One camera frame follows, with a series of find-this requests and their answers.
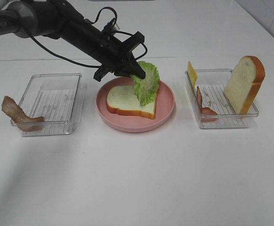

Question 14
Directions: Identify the bread slice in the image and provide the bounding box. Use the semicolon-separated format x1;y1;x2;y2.
106;85;157;120
224;56;266;114

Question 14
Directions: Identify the pink ham slice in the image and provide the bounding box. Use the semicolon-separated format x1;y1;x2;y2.
196;86;217;122

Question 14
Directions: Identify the yellow cheese slice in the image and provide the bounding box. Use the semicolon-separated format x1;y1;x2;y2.
187;61;198;90

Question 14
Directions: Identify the right clear plastic tray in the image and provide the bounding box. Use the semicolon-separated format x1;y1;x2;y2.
185;69;259;129

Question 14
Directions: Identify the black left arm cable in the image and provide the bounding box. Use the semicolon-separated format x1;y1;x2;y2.
21;6;148;68

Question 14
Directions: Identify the green lettuce leaf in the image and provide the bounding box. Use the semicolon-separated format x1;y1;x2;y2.
130;61;160;106

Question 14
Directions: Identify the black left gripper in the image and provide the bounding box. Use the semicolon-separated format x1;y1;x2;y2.
93;32;145;81

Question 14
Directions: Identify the pink round plate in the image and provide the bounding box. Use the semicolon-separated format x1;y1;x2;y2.
96;77;175;133

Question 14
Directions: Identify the brown bacon strip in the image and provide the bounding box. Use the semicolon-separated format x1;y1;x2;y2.
1;96;44;132

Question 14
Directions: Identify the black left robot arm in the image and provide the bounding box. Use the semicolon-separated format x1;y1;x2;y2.
0;0;145;81

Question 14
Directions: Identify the left clear plastic tray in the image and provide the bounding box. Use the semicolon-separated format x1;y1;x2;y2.
10;73;86;137

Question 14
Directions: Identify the clear plastic tray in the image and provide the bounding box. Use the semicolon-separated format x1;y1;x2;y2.
185;69;259;129
10;73;86;137

